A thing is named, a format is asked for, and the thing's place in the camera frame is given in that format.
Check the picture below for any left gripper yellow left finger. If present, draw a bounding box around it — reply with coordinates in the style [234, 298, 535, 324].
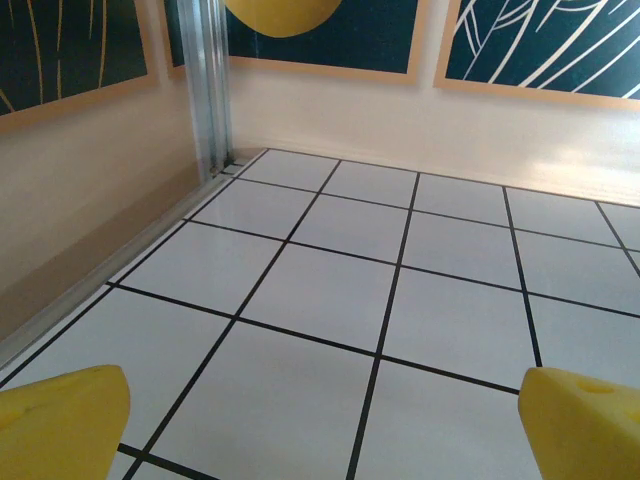
[0, 364, 133, 480]

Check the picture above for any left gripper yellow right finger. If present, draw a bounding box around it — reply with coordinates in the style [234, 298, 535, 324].
[518, 366, 640, 480]

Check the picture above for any aluminium table side rail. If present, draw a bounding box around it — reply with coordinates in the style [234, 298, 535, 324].
[0, 158, 261, 374]

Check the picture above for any aluminium frame post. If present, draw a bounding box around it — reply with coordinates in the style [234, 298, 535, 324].
[175, 0, 237, 176]

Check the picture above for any navy wall panel yellow oval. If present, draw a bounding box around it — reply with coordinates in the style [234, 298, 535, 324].
[163, 0, 420, 85]

